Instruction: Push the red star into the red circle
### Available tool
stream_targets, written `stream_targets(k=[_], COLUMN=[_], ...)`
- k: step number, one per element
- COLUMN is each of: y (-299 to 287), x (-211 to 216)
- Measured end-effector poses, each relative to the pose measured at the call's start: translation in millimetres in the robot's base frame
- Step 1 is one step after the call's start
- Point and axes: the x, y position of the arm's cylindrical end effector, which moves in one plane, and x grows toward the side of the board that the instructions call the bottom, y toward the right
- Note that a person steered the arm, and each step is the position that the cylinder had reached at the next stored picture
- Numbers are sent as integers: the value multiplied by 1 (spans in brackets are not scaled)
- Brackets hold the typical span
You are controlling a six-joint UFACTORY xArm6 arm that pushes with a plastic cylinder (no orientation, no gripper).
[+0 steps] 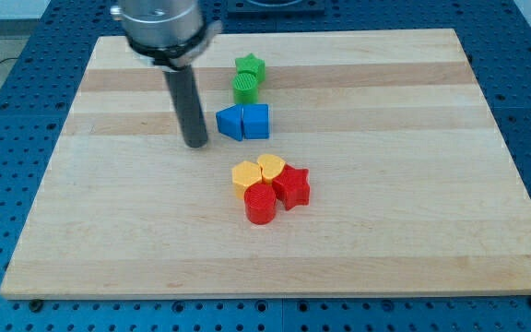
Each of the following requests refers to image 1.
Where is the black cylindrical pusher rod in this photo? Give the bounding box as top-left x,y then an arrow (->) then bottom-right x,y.
164,66 -> 208,148

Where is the green star block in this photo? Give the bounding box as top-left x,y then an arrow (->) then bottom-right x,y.
235,53 -> 266,84

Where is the red star block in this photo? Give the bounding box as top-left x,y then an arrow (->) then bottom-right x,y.
272,164 -> 311,210

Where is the blue triangle block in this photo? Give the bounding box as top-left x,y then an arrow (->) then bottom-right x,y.
216,105 -> 243,141

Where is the green cylinder block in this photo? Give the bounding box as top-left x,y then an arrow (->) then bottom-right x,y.
231,73 -> 258,104

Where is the blue cube block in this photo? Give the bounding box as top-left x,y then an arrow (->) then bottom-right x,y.
242,104 -> 270,139

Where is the yellow hexagon block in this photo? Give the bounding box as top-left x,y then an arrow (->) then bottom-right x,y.
231,160 -> 262,199

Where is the yellow heart block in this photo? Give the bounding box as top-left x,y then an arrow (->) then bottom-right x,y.
257,154 -> 286,184

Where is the red cylinder block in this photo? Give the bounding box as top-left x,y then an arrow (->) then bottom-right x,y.
243,184 -> 277,225

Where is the wooden board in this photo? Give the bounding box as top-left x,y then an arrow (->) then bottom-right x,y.
0,29 -> 531,300

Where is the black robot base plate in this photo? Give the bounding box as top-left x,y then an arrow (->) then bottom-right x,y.
226,0 -> 326,16

